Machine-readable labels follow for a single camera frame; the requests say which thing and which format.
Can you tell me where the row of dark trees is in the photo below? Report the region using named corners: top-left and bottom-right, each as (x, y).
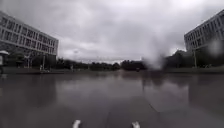
top-left (54, 49), bottom-right (224, 72)

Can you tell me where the wet grey paved plaza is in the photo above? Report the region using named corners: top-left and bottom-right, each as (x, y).
top-left (0, 70), bottom-right (224, 128)

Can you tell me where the robot's own part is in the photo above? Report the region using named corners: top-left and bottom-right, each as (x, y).
top-left (72, 119), bottom-right (82, 128)
top-left (131, 121), bottom-right (141, 128)

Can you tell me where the grass strip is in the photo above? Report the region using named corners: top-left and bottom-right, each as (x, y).
top-left (164, 67), bottom-right (224, 75)

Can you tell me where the large grey windowed building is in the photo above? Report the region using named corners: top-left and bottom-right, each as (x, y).
top-left (0, 10), bottom-right (60, 69)

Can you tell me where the tall grey windowed building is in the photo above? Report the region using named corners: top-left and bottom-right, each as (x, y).
top-left (183, 8), bottom-right (224, 68)

